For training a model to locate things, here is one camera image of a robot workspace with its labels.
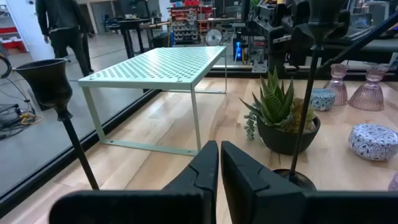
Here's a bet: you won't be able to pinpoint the computer tower with blue light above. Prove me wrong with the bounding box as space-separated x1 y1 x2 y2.
232 39 247 62

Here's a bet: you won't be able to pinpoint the red parts bin rack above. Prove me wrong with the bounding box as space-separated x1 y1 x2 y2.
169 4 215 44

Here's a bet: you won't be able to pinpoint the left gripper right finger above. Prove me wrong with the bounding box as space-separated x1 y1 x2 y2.
221 141 307 224

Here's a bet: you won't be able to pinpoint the white leaf-patterned candle tin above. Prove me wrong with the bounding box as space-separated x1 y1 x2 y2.
348 123 398 162

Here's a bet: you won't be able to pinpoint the black metal candlestick holder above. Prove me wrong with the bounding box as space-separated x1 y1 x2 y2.
272 0 346 191
12 58 100 191

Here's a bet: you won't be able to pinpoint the round metal fan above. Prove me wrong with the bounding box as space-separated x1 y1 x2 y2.
205 29 223 47

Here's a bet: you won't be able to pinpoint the pink patterned candle tin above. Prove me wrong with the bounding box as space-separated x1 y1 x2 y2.
387 172 398 192

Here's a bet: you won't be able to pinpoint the white shelf with red bins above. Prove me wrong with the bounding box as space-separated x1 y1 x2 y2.
0 2 28 54

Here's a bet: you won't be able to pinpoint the yellow cable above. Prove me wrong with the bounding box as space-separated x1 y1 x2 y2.
19 111 44 126

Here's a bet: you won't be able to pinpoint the black workshop table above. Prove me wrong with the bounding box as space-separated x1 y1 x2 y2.
117 17 171 60

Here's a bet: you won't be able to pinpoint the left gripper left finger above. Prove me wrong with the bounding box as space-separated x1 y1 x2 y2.
162 140 219 224

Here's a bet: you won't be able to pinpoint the succulent plants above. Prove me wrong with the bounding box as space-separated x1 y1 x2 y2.
239 66 322 156

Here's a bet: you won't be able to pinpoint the pale green perforated metal shelf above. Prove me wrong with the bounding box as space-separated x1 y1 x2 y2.
77 45 228 157

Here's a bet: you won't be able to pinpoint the black floor cables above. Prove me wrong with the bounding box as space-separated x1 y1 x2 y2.
0 102 38 141

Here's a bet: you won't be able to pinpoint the pink ribbed glass candle holder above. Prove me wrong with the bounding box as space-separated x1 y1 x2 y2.
323 63 350 106
348 64 389 112

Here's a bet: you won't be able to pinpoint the blue-green leaf-patterned candle tin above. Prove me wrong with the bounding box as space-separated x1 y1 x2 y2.
309 88 337 112

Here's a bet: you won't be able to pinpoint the person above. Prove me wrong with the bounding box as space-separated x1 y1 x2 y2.
35 0 95 77

